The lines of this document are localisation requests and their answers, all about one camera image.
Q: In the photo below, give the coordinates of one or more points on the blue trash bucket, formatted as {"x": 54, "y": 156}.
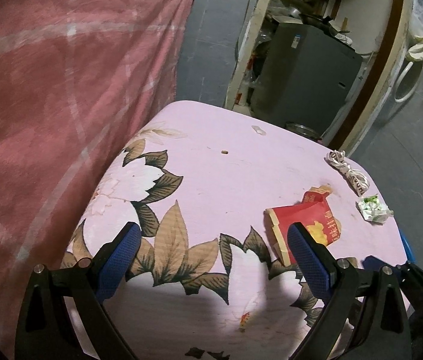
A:
{"x": 376, "y": 264}

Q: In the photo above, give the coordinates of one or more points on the pink plaid cloth cover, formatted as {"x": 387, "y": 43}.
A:
{"x": 77, "y": 79}

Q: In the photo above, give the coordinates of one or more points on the crumpled white green wrapper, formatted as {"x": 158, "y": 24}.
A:
{"x": 374, "y": 210}

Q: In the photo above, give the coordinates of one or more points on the red noodle wrapper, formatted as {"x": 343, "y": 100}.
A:
{"x": 313, "y": 212}

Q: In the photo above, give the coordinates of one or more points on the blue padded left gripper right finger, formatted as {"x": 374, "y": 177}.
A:
{"x": 370, "y": 301}

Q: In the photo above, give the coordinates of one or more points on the pink floral table cover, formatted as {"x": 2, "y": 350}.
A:
{"x": 206, "y": 283}

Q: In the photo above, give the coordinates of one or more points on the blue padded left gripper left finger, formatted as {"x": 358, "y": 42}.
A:
{"x": 45, "y": 329}

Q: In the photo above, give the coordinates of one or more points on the steel pot on floor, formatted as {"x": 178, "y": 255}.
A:
{"x": 303, "y": 131}

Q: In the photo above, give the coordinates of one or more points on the wooden door frame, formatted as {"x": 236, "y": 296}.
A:
{"x": 375, "y": 29}

